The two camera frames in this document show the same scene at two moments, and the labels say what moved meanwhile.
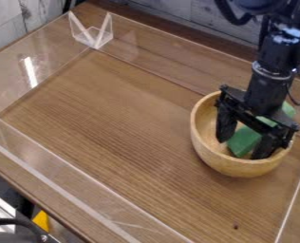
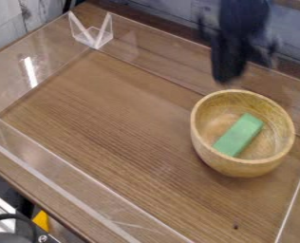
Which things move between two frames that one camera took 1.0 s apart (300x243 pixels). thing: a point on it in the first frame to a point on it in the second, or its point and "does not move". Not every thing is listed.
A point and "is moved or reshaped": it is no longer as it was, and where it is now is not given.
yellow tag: [43, 221] does not move
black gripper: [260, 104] to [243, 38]
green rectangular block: [246, 139] is moved or reshaped
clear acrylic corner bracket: [92, 37] does not move
